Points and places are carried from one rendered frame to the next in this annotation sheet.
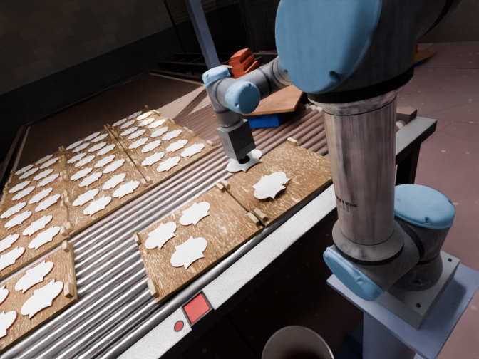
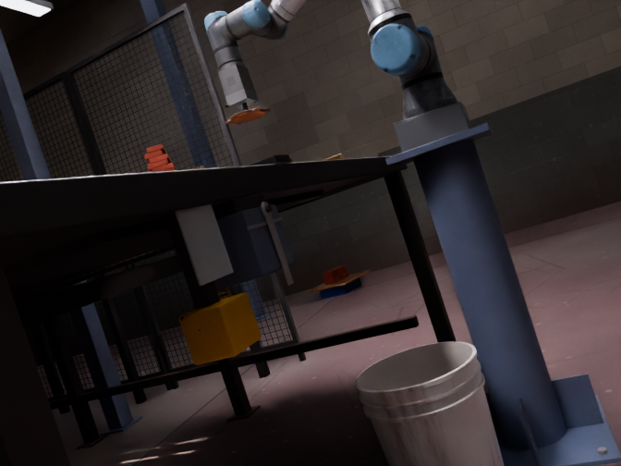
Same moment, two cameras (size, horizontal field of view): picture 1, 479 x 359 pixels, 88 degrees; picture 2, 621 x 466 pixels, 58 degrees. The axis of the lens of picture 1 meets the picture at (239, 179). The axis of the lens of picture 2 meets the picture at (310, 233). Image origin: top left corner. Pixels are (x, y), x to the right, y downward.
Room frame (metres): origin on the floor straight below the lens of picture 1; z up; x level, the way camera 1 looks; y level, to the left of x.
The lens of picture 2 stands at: (-0.52, 1.07, 0.78)
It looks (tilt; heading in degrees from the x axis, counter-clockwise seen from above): 1 degrees down; 316
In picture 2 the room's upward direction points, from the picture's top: 18 degrees counter-clockwise
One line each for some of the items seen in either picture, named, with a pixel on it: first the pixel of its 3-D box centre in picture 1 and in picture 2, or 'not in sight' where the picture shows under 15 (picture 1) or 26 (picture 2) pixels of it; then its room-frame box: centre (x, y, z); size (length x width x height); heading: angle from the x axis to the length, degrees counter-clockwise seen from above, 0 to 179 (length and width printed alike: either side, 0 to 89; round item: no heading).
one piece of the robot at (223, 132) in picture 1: (234, 135); (235, 86); (0.74, -0.04, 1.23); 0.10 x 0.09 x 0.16; 27
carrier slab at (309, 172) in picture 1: (279, 177); not in sight; (0.83, -0.16, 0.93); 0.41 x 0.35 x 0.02; 110
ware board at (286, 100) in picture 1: (264, 95); not in sight; (1.52, -0.33, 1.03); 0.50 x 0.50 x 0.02; 54
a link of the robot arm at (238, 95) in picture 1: (243, 92); (250, 19); (0.63, -0.09, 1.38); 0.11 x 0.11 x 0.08; 18
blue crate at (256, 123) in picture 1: (261, 108); not in sight; (1.47, -0.28, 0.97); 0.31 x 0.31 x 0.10; 54
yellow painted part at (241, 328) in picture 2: not in sight; (205, 281); (0.24, 0.59, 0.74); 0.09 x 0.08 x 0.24; 113
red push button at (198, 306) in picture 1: (197, 308); not in sight; (0.40, 0.24, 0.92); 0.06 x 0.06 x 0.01; 23
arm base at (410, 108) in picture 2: (405, 250); (426, 97); (0.31, -0.31, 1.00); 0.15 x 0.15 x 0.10
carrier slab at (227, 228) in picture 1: (194, 233); not in sight; (0.69, 0.23, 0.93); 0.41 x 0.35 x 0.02; 109
